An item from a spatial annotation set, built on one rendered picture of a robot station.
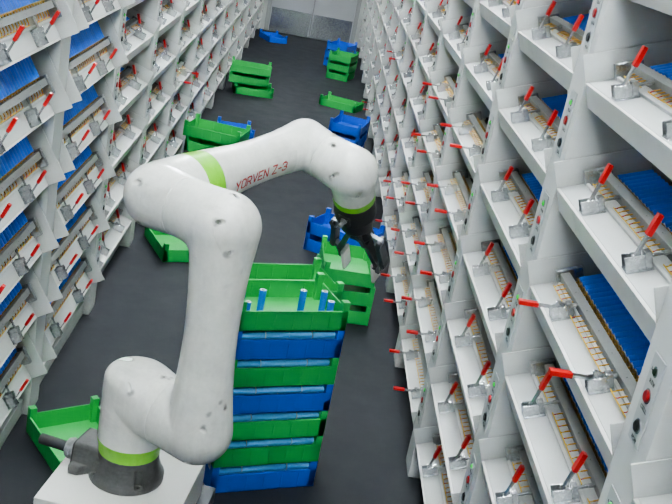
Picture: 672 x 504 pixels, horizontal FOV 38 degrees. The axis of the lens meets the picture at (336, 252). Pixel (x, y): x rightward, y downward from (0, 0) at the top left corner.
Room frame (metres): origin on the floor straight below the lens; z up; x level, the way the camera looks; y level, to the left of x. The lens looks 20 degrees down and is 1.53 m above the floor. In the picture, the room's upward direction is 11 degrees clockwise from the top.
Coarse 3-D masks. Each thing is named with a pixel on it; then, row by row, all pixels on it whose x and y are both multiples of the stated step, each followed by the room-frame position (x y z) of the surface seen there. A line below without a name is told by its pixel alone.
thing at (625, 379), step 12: (564, 276) 1.72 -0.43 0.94; (564, 288) 1.69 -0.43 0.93; (576, 288) 1.66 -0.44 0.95; (576, 300) 1.61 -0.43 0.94; (588, 312) 1.55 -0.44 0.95; (588, 324) 1.52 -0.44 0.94; (600, 324) 1.50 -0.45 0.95; (588, 336) 1.49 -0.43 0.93; (600, 336) 1.46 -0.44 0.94; (588, 348) 1.45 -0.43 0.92; (600, 348) 1.44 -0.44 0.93; (612, 348) 1.41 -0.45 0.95; (612, 360) 1.37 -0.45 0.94; (624, 372) 1.33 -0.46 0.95; (624, 384) 1.30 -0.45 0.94; (636, 384) 1.29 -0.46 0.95; (624, 396) 1.28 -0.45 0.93
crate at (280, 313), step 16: (320, 272) 2.49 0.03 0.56; (256, 288) 2.41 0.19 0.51; (272, 288) 2.43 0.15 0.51; (288, 288) 2.45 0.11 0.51; (304, 288) 2.47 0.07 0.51; (320, 288) 2.47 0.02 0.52; (256, 304) 2.36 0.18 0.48; (272, 304) 2.38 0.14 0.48; (288, 304) 2.40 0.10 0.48; (336, 304) 2.38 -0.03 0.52; (240, 320) 2.19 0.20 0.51; (256, 320) 2.21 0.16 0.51; (272, 320) 2.23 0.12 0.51; (288, 320) 2.24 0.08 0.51; (304, 320) 2.26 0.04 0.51; (320, 320) 2.28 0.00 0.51; (336, 320) 2.30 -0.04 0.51
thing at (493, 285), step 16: (464, 240) 2.45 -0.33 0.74; (480, 240) 2.46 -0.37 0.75; (496, 240) 2.44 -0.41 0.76; (464, 256) 2.43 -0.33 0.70; (480, 256) 2.42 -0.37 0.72; (496, 256) 2.35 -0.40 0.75; (480, 272) 2.29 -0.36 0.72; (496, 272) 2.27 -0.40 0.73; (512, 272) 2.25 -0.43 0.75; (480, 288) 2.21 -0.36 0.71; (496, 288) 2.20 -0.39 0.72; (512, 288) 2.13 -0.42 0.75; (480, 304) 2.11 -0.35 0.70; (496, 304) 2.10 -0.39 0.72; (496, 320) 2.02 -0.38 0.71; (496, 336) 1.85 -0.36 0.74; (496, 352) 1.87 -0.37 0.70
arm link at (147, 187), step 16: (160, 160) 1.68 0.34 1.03; (176, 160) 1.69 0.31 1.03; (192, 160) 1.71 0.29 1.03; (208, 160) 1.73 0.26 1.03; (144, 176) 1.62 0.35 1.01; (160, 176) 1.62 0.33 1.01; (176, 176) 1.62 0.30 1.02; (192, 176) 1.65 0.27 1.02; (208, 176) 1.70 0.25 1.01; (224, 176) 1.74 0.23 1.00; (128, 192) 1.62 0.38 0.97; (144, 192) 1.61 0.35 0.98; (160, 192) 1.60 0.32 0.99; (128, 208) 1.62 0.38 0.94; (144, 208) 1.60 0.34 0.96; (160, 208) 1.58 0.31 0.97; (144, 224) 1.62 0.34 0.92; (160, 224) 1.59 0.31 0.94
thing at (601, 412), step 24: (528, 264) 1.75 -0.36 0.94; (552, 264) 1.76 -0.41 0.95; (576, 264) 1.76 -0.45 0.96; (552, 288) 1.73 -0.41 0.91; (552, 336) 1.55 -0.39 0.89; (576, 336) 1.52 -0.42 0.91; (576, 360) 1.43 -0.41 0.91; (576, 384) 1.37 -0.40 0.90; (600, 408) 1.28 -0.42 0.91; (624, 408) 1.27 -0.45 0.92; (600, 432) 1.22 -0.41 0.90
